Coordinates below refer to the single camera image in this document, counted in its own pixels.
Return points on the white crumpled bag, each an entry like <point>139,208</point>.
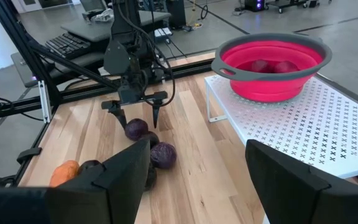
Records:
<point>102,15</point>

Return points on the white power strip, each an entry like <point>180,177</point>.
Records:
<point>163,32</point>

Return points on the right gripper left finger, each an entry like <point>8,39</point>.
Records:
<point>113,193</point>

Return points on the orange lumpy sweet potato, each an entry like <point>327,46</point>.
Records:
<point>63,174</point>

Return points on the black computer keyboard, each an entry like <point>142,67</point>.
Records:
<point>67,45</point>

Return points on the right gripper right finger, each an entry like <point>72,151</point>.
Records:
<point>291,199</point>

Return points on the grey office chair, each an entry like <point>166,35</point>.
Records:
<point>92,4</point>

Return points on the red collapsible bowl grey rim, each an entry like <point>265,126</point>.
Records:
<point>269,90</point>

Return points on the computer tower purple light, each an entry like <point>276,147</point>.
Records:
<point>255,4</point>

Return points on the black computer tower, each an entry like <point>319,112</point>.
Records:
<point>176,12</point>

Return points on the black table clamp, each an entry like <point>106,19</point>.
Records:
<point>28,155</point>

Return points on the black aluminium rig frame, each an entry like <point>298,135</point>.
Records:
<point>23,46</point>

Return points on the red plum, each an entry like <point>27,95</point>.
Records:
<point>286,67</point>

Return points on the black wheeled cart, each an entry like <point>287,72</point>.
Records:
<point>291,4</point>

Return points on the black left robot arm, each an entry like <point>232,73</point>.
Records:
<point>126,18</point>

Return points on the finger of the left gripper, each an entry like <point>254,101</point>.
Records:
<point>156,113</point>
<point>119,115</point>

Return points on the grey desk surface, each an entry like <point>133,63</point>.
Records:
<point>89,31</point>

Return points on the small white table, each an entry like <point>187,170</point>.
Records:
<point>322,130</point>

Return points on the white corner bracket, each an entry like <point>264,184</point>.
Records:
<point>45,102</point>

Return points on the grey keyboard tray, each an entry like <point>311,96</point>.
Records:
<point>87,59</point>

